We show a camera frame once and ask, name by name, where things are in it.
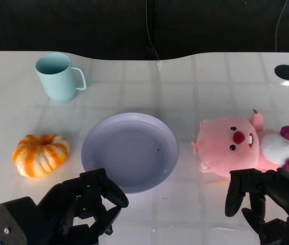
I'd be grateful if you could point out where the orange white striped pumpkin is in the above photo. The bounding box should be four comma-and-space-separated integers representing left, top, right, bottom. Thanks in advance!
12, 134, 70, 178

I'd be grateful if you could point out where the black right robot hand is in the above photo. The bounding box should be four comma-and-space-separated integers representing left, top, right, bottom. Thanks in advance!
224, 167, 289, 245

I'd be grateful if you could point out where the pink plush beaver doll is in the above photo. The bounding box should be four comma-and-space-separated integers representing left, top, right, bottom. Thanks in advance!
191, 109, 289, 177

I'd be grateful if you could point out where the light blue mug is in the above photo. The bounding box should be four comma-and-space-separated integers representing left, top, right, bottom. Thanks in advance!
35, 52, 87, 103

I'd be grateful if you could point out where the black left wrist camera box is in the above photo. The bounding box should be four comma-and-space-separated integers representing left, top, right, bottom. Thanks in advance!
0, 196, 42, 245

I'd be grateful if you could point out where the black table cable hole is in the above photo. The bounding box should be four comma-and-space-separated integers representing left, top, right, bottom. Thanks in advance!
274, 64, 289, 81

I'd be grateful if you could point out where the thin hanging cable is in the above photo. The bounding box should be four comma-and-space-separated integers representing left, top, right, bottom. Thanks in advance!
274, 0, 288, 52
145, 0, 161, 61

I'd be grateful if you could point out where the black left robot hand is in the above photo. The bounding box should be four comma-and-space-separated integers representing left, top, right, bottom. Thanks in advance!
37, 168, 129, 245

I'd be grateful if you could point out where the lavender round plate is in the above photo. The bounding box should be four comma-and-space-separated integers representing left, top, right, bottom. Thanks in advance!
81, 112, 179, 194

